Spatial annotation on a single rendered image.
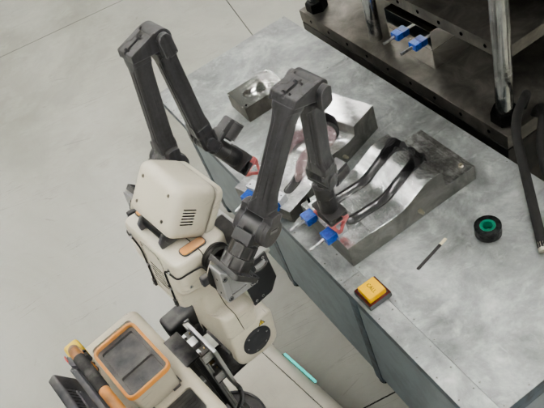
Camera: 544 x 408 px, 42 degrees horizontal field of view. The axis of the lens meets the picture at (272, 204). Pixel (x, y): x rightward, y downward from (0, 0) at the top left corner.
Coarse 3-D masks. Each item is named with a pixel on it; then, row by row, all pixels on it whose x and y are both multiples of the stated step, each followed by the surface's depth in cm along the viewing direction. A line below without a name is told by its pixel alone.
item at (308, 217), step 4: (316, 200) 225; (308, 204) 224; (308, 208) 225; (312, 208) 223; (304, 212) 224; (308, 212) 224; (312, 212) 223; (300, 216) 224; (304, 216) 223; (308, 216) 223; (312, 216) 222; (316, 216) 222; (304, 220) 223; (308, 220) 222; (312, 220) 223; (316, 220) 224; (296, 224) 223; (300, 224) 223; (308, 224) 223; (292, 228) 222
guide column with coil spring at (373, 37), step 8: (368, 0) 279; (368, 8) 282; (376, 8) 284; (368, 16) 285; (376, 16) 286; (368, 24) 288; (376, 24) 288; (368, 32) 292; (376, 32) 290; (376, 40) 293
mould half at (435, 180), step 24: (384, 144) 230; (408, 144) 238; (432, 144) 235; (360, 168) 232; (384, 168) 226; (432, 168) 218; (456, 168) 225; (336, 192) 229; (360, 192) 226; (408, 192) 217; (432, 192) 219; (456, 192) 226; (384, 216) 217; (408, 216) 219; (336, 240) 217; (360, 240) 213; (384, 240) 219
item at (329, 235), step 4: (340, 224) 215; (328, 228) 217; (344, 228) 215; (320, 232) 217; (324, 232) 216; (328, 232) 216; (332, 232) 215; (336, 232) 215; (344, 232) 216; (324, 236) 215; (328, 236) 215; (332, 236) 215; (336, 236) 216; (320, 240) 216; (324, 240) 216; (328, 240) 214; (332, 240) 216; (312, 244) 216; (316, 244) 215; (328, 244) 216; (308, 248) 215; (312, 248) 215
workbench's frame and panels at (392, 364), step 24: (216, 168) 318; (288, 240) 272; (288, 264) 302; (312, 264) 259; (312, 288) 286; (336, 288) 248; (336, 312) 274; (360, 312) 238; (360, 336) 260; (384, 336) 228; (384, 360) 250; (408, 360) 219; (408, 384) 239; (432, 384) 211
